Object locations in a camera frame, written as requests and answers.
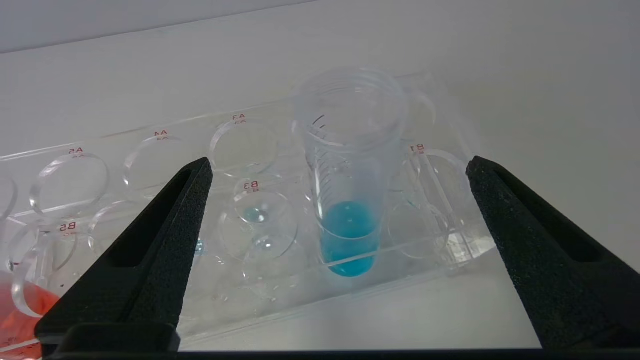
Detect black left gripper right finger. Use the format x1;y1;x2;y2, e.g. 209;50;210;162
466;156;640;351

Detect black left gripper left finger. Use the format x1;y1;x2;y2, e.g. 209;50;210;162
34;157;214;351

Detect clear graduated plastic test tube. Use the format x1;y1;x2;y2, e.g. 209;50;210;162
292;67;408;278

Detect clear acrylic test tube rack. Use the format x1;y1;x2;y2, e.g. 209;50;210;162
0;70;497;351

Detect red liquid test tube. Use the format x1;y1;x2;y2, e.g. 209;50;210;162
0;270;61;359

